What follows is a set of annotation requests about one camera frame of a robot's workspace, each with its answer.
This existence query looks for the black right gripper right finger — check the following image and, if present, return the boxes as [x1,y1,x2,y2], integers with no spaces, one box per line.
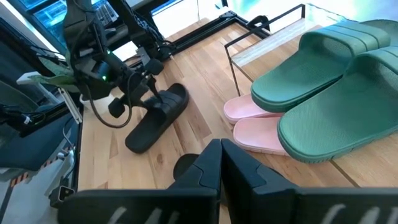
[221,138,398,224]

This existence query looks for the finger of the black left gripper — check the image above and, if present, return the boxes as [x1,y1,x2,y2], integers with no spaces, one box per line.
[148,75,163,102]

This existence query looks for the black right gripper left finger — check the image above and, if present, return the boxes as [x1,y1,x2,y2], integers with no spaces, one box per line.
[57,138,223,224]

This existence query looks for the pink slide sandal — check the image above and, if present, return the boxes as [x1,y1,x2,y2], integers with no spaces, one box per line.
[232,116,292,157]
[223,93,284,126]

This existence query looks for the green slide sandal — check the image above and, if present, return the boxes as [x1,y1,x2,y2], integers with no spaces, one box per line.
[250,18,398,114]
[277,45,398,164]

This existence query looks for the potted green plant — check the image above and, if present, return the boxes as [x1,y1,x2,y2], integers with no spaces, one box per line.
[27,55,116,115]

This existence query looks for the silver aluminium bracket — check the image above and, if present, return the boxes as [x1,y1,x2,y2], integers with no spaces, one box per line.
[58,88,84,124]

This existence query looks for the black aluminium table frame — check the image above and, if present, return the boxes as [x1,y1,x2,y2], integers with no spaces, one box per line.
[172,10,271,57]

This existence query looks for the small black camera box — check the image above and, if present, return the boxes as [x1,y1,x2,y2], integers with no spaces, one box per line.
[49,185,76,209]

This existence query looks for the wooden shelf black metal frame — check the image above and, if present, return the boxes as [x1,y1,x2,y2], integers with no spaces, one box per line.
[223,2,398,189]

